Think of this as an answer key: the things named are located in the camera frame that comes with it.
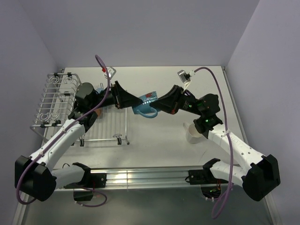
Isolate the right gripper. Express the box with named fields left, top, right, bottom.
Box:
left=150, top=84, right=204, bottom=116

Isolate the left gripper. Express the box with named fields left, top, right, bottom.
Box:
left=90, top=81, right=143, bottom=110

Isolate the blue mug with handle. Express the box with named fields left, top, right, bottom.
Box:
left=132, top=91, right=159, bottom=119

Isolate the blue cup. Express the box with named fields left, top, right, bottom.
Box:
left=96, top=88, right=104, bottom=93

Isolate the white mug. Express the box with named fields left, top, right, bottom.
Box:
left=183, top=122, right=202, bottom=144

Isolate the pink mug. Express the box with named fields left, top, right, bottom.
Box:
left=94, top=108, right=102, bottom=117

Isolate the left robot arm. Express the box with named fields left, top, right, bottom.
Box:
left=15, top=82, right=143, bottom=205

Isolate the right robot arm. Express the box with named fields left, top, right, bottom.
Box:
left=150, top=85, right=280, bottom=201

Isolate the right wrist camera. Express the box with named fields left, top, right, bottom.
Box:
left=177, top=70, right=195, bottom=91

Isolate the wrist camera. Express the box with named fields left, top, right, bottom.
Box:
left=102, top=67, right=116, bottom=79
left=177, top=70, right=195, bottom=91

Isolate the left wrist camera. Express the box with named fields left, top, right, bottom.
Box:
left=102, top=67, right=116, bottom=79

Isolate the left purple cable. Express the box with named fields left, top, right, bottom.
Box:
left=15, top=55, right=112, bottom=208

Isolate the metal wire dish rack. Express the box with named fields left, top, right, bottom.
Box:
left=30, top=72, right=129, bottom=147

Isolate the aluminium rail frame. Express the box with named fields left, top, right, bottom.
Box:
left=11, top=67, right=282, bottom=225

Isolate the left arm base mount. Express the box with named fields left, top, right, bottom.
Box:
left=63, top=163, right=107, bottom=208

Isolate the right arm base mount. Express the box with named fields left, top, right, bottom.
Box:
left=185, top=169, right=228, bottom=202

